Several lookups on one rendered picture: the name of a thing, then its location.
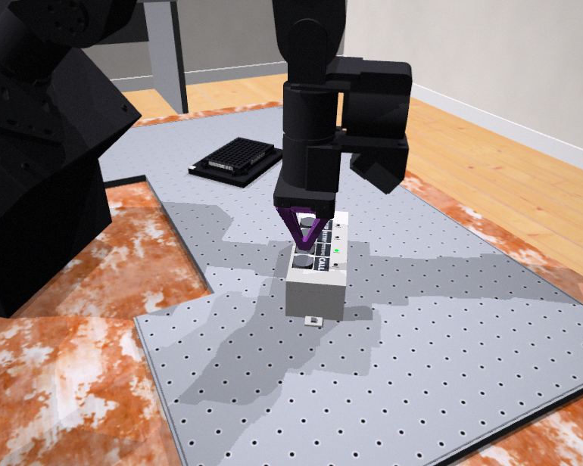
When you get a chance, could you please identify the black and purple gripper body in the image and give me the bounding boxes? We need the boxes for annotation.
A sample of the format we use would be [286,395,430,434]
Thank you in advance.
[273,133,336,219]

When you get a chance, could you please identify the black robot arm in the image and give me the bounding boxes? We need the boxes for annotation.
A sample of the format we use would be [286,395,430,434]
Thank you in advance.
[0,0,413,194]

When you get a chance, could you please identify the white control panel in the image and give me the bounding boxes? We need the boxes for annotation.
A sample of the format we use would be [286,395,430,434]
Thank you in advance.
[285,211,348,328]

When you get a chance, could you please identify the black rectangular frame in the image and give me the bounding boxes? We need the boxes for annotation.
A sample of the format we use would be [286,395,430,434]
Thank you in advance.
[188,148,282,188]

